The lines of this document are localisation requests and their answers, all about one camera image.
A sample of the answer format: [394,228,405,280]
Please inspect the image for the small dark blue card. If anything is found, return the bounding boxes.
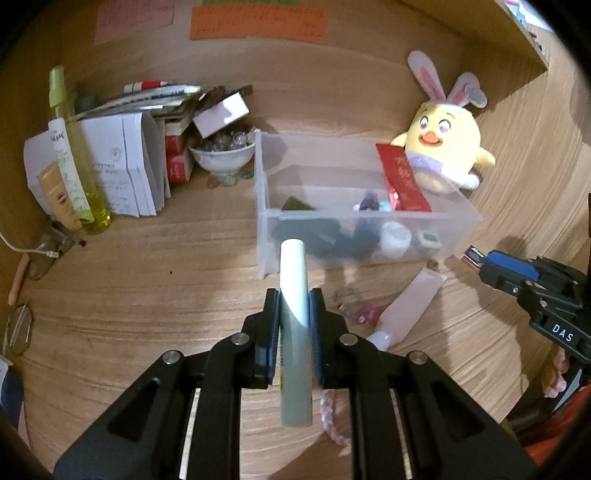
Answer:
[462,245,487,273]

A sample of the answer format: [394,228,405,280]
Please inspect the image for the pale green cosmetic tube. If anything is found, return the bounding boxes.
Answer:
[279,239,314,428]

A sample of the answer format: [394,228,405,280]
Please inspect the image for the pink cosmetic tube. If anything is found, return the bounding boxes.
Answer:
[367,267,447,351]

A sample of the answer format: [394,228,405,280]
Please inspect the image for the dark purple lip gloss tube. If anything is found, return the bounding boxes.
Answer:
[352,192,380,261]

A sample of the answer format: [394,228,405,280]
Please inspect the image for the right hand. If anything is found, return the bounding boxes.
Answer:
[541,344,570,399]

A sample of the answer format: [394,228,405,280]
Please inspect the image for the red tea packet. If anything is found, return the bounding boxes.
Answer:
[376,143,432,213]

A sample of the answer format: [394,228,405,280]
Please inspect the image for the small light blue object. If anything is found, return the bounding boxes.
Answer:
[379,201,393,212]

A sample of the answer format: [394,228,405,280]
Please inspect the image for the yellow chick plush toy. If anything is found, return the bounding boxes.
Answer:
[391,50,496,190]

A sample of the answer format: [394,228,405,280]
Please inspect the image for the clear plastic storage box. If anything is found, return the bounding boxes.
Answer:
[254,131,482,277]

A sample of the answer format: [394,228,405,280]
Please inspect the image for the white bowl of marbles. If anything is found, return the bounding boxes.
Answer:
[189,131,256,177]

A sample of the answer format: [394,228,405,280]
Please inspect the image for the yellow green spray bottle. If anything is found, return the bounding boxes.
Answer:
[48,65,111,235]

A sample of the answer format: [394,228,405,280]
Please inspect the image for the wooden shelf board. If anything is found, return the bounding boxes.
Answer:
[462,1,549,71]

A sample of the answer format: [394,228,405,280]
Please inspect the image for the white folded paper booklets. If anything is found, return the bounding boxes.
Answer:
[22,111,172,219]

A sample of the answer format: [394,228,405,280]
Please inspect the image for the small white cardboard box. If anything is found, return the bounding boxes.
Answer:
[192,92,249,139]

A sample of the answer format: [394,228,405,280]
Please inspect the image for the beige cosmetic tube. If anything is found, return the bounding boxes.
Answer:
[38,162,82,233]

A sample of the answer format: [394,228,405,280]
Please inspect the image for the red white marker pen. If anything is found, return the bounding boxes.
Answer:
[123,80,170,94]

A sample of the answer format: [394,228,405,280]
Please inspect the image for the orange sticky note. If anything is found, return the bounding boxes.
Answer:
[189,3,328,44]

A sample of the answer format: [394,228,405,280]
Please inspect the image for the pink sticky note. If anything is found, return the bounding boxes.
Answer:
[94,0,175,45]

